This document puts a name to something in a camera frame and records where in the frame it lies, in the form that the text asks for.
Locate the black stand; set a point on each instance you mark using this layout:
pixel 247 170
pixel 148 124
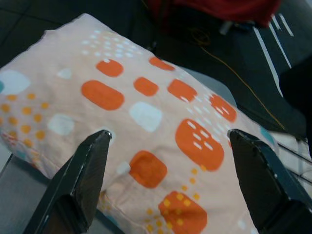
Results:
pixel 297 97

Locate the pink pillow with orange spots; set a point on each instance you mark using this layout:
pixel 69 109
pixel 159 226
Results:
pixel 134 109

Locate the grey upholstered ottoman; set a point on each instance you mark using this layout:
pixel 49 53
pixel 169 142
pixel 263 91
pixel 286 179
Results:
pixel 19 195

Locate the red cloth cover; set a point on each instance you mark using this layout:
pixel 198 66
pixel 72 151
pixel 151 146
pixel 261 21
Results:
pixel 231 9

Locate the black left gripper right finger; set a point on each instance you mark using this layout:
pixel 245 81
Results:
pixel 270 190

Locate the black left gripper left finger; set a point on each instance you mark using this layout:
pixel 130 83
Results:
pixel 73 190

